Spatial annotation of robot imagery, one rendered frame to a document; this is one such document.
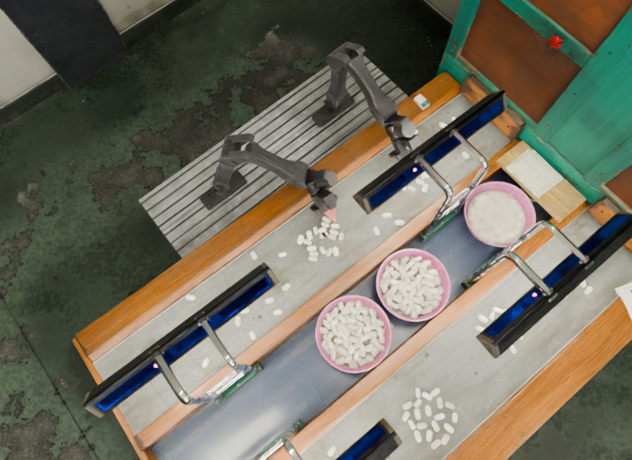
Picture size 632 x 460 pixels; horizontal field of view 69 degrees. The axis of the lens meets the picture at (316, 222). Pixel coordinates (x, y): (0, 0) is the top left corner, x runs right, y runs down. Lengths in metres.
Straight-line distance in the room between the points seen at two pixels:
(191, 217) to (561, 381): 1.48
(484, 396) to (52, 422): 2.03
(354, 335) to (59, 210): 1.94
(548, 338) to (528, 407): 0.26
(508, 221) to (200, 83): 2.05
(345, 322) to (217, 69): 1.99
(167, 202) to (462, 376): 1.31
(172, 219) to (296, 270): 0.57
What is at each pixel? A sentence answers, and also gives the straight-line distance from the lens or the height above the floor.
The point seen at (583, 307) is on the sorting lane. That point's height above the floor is 0.74.
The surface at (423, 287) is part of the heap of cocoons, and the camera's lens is 1.75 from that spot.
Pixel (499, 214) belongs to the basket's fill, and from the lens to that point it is 1.92.
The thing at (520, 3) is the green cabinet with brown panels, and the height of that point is 1.25.
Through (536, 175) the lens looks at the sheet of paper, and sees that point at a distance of 1.99.
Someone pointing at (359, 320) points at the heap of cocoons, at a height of 0.74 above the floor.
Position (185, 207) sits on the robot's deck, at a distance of 1.99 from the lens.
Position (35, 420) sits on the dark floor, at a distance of 2.82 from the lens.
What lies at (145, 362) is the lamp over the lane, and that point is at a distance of 1.41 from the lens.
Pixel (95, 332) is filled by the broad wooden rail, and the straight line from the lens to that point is 1.86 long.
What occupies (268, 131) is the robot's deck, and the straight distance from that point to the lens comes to 2.06.
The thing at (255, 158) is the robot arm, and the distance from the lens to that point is 1.55.
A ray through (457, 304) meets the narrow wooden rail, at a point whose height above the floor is 0.76.
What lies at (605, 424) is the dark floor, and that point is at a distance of 2.76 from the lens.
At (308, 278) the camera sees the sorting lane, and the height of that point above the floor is 0.74.
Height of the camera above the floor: 2.42
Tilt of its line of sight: 70 degrees down
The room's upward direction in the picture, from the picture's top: 4 degrees counter-clockwise
